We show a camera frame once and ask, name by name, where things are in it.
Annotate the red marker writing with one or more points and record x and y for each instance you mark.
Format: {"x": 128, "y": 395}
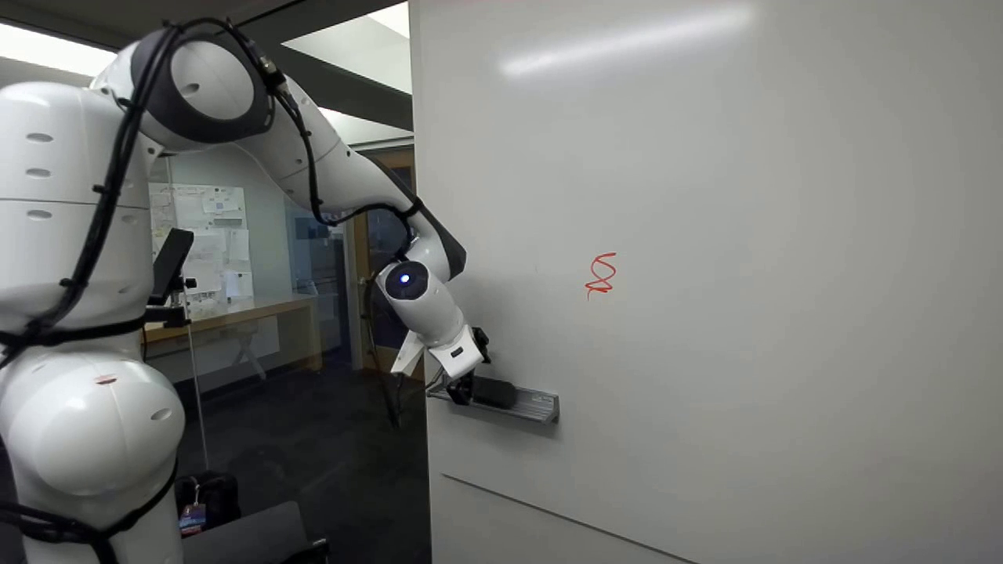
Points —
{"x": 599, "y": 273}

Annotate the black floor bag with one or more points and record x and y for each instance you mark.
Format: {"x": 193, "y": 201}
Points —
{"x": 205, "y": 500}

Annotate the black phone on mount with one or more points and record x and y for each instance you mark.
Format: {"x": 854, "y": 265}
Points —
{"x": 168, "y": 267}

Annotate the large white whiteboard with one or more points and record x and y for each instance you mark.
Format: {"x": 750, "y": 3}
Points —
{"x": 800, "y": 359}

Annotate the wooden desk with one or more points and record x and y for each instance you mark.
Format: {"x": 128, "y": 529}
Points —
{"x": 246, "y": 341}

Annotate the wall notice posters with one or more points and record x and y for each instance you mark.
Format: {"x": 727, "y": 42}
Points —
{"x": 219, "y": 255}

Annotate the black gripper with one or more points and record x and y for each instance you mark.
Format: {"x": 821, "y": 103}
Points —
{"x": 468, "y": 359}

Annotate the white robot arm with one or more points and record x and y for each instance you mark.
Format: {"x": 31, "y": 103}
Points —
{"x": 91, "y": 429}

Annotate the dark grey felt duster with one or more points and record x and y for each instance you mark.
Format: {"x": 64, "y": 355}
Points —
{"x": 496, "y": 393}

